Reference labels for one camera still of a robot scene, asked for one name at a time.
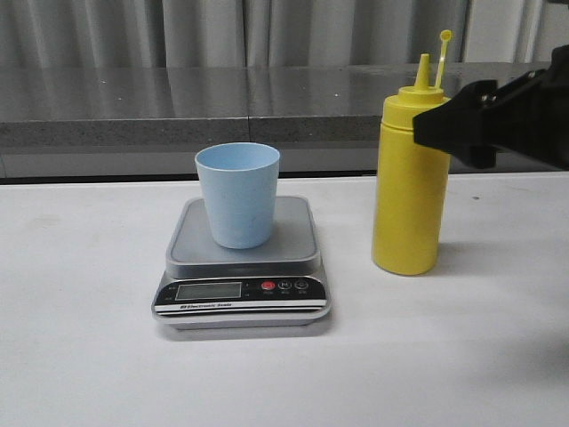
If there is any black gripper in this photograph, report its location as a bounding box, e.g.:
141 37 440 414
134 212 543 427
413 45 568 169

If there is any yellow squeeze bottle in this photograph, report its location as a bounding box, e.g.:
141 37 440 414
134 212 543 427
372 29 453 276

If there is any silver digital kitchen scale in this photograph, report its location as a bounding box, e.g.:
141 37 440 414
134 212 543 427
151 196 332 329

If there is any light blue plastic cup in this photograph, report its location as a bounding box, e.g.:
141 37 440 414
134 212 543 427
195 142 281 249

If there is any grey pleated curtain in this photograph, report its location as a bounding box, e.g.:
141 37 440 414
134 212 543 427
1 0 568 68

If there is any grey stone counter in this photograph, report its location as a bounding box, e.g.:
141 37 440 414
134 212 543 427
0 61 569 179

